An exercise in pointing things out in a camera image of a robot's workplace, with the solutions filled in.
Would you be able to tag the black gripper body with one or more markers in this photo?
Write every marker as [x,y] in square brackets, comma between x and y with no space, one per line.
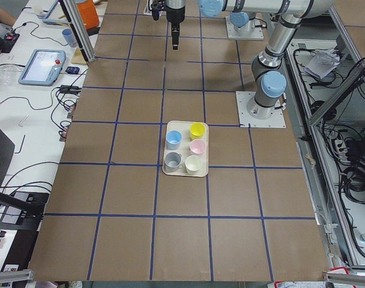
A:
[174,15]

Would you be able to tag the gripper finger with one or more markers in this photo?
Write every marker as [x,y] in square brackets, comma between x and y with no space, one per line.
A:
[175,31]

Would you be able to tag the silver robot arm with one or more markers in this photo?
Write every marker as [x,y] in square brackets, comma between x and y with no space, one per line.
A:
[290,13]

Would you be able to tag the yellow plastic cup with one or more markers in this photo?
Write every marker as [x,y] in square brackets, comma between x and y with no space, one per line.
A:
[197,130]

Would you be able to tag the blue cup on desk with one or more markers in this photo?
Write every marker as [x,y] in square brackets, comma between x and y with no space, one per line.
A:
[69,37]

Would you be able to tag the blue plastic cup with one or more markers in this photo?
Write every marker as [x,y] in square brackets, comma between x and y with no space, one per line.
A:
[173,140]

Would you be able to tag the pink plastic cup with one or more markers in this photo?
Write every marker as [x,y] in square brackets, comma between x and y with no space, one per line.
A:
[197,147]

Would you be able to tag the grey plastic cup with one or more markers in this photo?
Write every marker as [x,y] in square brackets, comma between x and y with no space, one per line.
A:
[172,162]

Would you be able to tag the cream plastic cup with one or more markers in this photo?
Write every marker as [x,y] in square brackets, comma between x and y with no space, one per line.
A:
[193,164]

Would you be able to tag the orange bucket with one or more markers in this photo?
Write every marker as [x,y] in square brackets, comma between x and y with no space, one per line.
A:
[88,13]

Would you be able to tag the blue teach pendant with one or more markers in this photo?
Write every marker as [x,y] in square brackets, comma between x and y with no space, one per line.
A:
[43,67]
[55,15]

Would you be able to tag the cream serving tray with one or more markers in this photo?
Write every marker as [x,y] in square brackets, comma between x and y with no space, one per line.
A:
[184,128]

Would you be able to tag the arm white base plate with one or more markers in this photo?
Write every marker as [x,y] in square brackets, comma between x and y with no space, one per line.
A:
[246,120]
[251,31]

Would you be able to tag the aluminium frame post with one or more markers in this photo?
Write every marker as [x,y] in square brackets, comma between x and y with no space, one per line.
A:
[79,30]

